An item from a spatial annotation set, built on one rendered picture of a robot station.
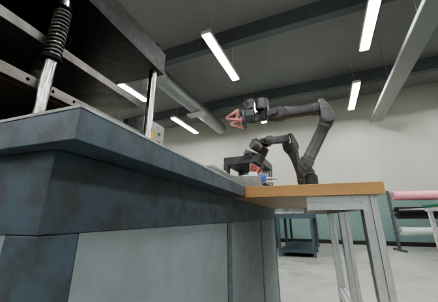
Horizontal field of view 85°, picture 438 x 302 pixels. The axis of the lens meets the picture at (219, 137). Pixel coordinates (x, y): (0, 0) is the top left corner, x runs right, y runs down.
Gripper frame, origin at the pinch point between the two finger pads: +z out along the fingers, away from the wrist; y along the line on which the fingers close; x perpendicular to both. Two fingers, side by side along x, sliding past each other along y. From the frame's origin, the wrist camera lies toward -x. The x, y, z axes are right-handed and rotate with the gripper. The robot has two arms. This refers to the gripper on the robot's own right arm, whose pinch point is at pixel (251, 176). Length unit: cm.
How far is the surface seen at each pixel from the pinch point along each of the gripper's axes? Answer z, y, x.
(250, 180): 5.7, 46.8, 12.3
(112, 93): -10, 34, -102
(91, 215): 23, 120, 15
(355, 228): -40, -633, 155
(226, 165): -33, -386, -168
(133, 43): -46, 41, -101
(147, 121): -5, 10, -85
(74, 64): -11, 67, -99
